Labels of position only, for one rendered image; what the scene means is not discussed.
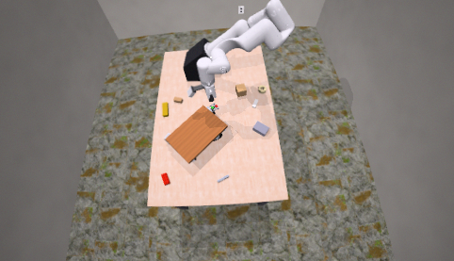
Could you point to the red toy brick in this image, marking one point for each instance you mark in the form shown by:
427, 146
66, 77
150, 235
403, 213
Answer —
165, 178

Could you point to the yellow rectangular block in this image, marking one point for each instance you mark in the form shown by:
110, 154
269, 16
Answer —
165, 110

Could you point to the small tan wooden block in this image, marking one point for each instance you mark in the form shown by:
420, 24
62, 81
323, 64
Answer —
178, 100

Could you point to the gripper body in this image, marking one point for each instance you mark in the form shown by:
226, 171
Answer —
210, 90

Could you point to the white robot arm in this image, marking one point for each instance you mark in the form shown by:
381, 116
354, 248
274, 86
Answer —
259, 31

